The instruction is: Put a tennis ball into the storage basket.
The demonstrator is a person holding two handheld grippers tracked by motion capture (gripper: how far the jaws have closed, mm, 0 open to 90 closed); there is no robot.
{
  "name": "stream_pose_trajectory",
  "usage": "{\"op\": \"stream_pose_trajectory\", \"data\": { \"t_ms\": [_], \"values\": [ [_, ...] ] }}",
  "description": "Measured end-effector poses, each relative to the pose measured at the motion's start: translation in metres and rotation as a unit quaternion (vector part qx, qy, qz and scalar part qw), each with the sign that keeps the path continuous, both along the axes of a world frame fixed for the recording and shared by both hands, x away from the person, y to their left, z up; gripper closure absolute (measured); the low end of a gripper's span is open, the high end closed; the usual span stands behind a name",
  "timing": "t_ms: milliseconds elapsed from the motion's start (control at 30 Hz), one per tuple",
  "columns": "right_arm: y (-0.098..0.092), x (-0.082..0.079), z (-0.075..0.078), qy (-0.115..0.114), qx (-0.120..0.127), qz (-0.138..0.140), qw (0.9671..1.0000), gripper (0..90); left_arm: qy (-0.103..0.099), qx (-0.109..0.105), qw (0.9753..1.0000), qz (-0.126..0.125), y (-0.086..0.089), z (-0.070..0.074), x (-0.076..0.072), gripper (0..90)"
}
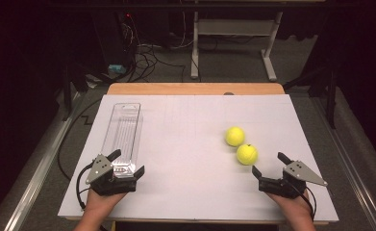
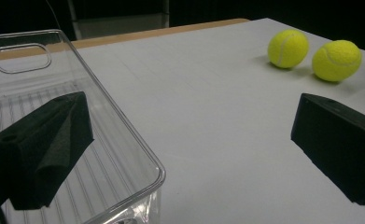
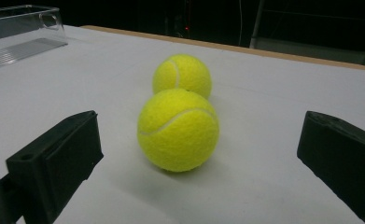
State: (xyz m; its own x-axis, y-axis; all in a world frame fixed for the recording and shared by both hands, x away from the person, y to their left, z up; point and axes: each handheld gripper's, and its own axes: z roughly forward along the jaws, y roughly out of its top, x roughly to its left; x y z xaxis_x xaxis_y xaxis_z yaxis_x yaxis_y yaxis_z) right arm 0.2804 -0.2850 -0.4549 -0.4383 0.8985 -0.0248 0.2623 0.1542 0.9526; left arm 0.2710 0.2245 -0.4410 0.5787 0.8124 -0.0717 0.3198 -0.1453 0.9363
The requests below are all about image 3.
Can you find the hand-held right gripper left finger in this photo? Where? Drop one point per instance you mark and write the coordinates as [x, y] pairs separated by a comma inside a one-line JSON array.
[[62, 155]]

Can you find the white board table cover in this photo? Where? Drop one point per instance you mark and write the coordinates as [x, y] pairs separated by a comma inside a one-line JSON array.
[[264, 109]]

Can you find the yellow tennis ball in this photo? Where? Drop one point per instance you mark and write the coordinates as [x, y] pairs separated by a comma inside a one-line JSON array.
[[186, 73], [178, 133]]

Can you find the clear plastic container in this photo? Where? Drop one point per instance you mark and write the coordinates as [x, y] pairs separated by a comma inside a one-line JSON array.
[[18, 43]]

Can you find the white desk frame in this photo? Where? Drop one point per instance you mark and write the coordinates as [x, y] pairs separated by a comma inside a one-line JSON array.
[[311, 46]]

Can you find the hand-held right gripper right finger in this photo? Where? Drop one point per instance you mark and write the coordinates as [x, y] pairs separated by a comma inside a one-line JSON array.
[[342, 155]]

